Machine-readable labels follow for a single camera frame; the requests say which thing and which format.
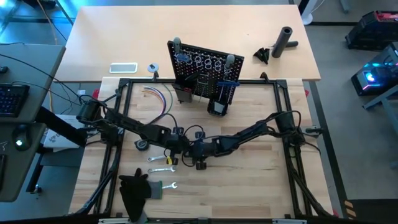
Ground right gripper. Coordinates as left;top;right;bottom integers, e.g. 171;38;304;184
188;131;218;170

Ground black tape measure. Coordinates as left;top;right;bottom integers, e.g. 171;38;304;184
135;139;150;152

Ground blue T-handle hex key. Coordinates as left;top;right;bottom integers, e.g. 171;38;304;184
216;80;241;103

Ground small black pegboard bin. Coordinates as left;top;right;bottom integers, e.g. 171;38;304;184
207;98;230;118

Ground tall black pegboard bin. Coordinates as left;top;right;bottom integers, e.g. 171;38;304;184
172;82;194;104

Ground black perforated pegboard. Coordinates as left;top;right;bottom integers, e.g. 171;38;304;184
167;39;245;106

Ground white smartphone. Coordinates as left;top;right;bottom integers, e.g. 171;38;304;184
109;62;139;74

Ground black cone pieces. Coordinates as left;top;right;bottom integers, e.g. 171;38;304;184
252;47;271;65

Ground light wooden desk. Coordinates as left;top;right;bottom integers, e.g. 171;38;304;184
55;4;322;82

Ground black slanted beam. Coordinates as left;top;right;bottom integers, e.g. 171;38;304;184
35;105;88;147

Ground white papers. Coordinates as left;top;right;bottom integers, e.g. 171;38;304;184
42;114;82;149

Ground large black tube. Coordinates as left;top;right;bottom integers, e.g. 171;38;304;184
271;26;294;59

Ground black computer mouse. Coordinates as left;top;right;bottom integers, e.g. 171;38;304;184
11;123;32;152

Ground white stand base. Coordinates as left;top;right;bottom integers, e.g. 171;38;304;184
297;0;318;26

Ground grey desk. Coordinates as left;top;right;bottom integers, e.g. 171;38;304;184
0;43;67;203

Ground black keyboard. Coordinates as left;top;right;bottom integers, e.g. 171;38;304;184
0;83;30;118

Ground computer with coloured lights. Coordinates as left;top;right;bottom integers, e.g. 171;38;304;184
350;43;398;96

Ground black equipment case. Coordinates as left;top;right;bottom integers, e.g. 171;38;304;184
345;10;398;51

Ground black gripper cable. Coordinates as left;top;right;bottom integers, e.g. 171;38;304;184
146;112;206;141
181;151;200;168

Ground red cable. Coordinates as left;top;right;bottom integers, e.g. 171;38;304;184
146;88;168;118

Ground green cable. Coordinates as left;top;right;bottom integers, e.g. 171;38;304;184
161;83;174;115

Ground coloured wire bundle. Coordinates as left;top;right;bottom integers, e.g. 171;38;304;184
142;85;169;116

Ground black aluminium frame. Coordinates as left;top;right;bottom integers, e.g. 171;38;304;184
74;77;335;218

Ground silver ring tool holder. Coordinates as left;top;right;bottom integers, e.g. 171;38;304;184
175;52;233;74

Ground grey desk frame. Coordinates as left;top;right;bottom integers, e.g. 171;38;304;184
362;88;398;170

